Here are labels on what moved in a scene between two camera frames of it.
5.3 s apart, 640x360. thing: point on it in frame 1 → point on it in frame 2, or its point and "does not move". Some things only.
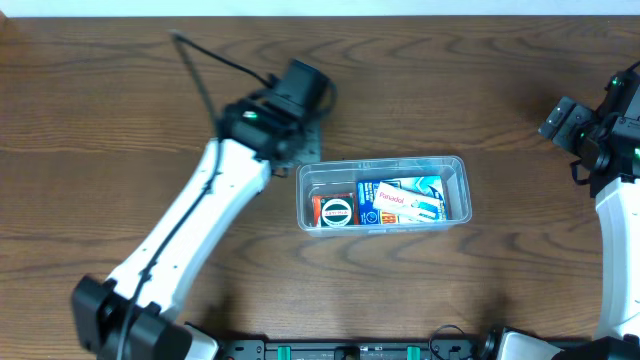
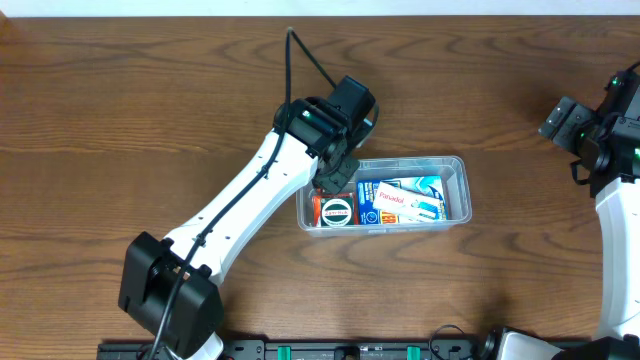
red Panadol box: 317,206 does not move
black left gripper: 310,146 → 337,173
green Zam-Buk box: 337,211 does not move
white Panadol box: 410,207 does not move
